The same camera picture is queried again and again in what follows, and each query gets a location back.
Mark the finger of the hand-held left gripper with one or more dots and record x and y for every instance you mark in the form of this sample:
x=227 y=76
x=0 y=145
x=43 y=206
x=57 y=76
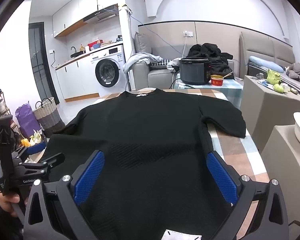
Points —
x=37 y=148
x=52 y=160

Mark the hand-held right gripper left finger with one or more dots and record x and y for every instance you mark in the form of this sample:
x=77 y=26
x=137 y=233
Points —
x=90 y=177

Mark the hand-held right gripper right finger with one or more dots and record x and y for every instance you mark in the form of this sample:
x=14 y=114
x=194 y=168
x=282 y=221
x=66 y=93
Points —
x=222 y=177

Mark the black knit sweater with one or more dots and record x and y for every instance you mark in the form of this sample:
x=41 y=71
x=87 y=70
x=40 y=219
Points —
x=145 y=130

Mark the person's left forearm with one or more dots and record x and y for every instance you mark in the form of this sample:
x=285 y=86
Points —
x=5 y=227

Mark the black clothes pile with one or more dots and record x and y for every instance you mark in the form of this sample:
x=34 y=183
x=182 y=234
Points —
x=210 y=52

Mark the person's left hand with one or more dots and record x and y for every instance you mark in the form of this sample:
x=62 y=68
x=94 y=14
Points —
x=6 y=203

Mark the yellow toys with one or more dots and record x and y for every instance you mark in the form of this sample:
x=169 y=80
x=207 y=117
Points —
x=27 y=142

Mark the checkered blanket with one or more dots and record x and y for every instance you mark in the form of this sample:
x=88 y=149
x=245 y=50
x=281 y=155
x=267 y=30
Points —
x=230 y=150

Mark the purple bag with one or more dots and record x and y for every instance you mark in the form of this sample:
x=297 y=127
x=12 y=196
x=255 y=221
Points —
x=26 y=121

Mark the woven laundry basket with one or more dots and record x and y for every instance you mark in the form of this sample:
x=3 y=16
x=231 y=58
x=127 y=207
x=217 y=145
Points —
x=48 y=120

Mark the shoe rack with shoes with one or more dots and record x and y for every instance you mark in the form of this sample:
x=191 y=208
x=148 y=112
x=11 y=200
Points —
x=0 y=105

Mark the grey upholstered stool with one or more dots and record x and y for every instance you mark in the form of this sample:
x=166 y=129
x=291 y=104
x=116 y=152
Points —
x=280 y=160

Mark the white paper label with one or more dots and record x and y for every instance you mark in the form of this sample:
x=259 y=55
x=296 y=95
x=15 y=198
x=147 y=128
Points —
x=182 y=236

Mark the grey upholstered cabinet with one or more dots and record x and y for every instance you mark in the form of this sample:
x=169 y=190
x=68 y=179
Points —
x=260 y=110

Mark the white kitchen counter cabinets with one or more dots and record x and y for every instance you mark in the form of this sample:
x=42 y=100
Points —
x=75 y=80

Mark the dark glass door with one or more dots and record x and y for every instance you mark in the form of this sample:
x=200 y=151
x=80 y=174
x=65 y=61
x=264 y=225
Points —
x=38 y=62

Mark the small table with checked cloth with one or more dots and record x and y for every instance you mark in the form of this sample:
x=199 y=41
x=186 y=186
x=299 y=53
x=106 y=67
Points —
x=232 y=90

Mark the red food tub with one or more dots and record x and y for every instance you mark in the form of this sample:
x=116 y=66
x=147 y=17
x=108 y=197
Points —
x=216 y=82

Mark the white washing machine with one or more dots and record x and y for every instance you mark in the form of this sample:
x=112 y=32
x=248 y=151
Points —
x=110 y=72

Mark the green toy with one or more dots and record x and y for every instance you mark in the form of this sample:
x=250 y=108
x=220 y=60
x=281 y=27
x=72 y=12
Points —
x=279 y=88

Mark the black faucet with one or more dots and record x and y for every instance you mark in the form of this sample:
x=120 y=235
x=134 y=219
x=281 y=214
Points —
x=73 y=48

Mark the black electric cooker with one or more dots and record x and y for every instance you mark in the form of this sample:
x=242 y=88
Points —
x=193 y=72

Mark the red basket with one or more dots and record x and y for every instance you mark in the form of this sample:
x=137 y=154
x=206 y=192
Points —
x=93 y=46

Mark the grey sofa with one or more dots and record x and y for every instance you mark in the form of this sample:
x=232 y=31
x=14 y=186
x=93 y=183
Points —
x=160 y=76

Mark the blue pillow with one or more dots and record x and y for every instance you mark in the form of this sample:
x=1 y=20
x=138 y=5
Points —
x=265 y=63

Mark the white cloth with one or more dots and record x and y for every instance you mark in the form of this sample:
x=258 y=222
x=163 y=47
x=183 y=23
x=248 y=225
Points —
x=175 y=63

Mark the light grey garment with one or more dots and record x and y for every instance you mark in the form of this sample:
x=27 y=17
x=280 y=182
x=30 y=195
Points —
x=137 y=60

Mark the houndstooth cushion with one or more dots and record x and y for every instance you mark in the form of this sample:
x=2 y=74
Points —
x=162 y=62

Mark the grey bed headboard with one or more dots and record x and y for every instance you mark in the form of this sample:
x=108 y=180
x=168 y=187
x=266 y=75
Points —
x=260 y=47

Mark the grey cushion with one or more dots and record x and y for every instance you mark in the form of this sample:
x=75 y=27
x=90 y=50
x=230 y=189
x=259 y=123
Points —
x=142 y=43

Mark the range hood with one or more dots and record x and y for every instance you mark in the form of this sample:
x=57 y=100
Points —
x=102 y=15

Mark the white wall cabinets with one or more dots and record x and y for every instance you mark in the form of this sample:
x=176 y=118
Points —
x=75 y=12

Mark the white wall socket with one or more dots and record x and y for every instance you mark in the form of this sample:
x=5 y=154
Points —
x=188 y=33

